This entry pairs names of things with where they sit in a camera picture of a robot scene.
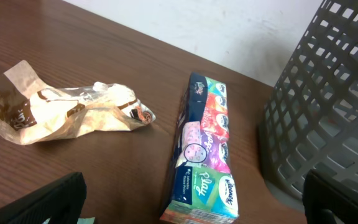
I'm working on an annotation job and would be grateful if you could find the teal snack packet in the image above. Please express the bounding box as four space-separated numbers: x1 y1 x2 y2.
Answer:
42 217 96 224

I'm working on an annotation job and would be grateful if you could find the grey plastic basket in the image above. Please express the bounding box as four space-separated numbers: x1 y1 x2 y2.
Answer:
258 0 358 211

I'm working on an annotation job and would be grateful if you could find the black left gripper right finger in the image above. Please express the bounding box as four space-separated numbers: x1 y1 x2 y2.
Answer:
302 169 358 224

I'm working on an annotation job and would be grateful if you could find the beige brown rice bag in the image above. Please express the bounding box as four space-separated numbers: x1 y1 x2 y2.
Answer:
0 60 155 145

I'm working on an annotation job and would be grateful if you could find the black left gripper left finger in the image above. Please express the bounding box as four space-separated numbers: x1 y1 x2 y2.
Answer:
0 172 87 224

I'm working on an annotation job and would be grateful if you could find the colourful Kleenex tissue pack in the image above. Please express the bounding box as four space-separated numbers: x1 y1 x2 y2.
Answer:
160 73 239 223

